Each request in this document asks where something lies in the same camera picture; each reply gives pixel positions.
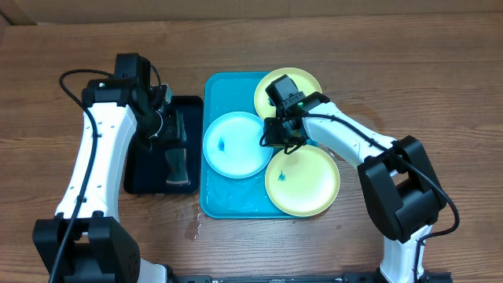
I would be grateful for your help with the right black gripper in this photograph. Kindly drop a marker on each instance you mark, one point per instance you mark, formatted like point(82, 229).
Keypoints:
point(274, 139)

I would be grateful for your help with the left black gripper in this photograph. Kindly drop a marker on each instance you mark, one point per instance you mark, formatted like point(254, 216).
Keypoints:
point(173, 130)

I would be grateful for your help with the dark sponge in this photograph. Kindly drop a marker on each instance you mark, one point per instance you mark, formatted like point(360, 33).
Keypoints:
point(177, 173)

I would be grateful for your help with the light blue plate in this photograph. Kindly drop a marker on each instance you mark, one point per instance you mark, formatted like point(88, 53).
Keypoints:
point(231, 145)

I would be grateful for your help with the yellow-green plate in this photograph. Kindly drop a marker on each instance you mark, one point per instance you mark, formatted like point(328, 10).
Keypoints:
point(304, 81)
point(304, 183)

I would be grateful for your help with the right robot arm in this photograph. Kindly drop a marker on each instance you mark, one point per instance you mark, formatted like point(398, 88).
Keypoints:
point(402, 193)

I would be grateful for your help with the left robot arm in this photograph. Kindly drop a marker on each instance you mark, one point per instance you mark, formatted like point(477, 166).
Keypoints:
point(84, 241)

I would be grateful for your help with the black plastic tray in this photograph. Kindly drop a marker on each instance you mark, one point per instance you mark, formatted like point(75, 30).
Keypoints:
point(146, 166)

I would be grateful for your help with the teal plastic tray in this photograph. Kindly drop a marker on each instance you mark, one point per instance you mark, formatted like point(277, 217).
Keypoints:
point(233, 198)

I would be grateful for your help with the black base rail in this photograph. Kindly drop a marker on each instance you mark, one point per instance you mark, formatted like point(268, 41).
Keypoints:
point(349, 277)

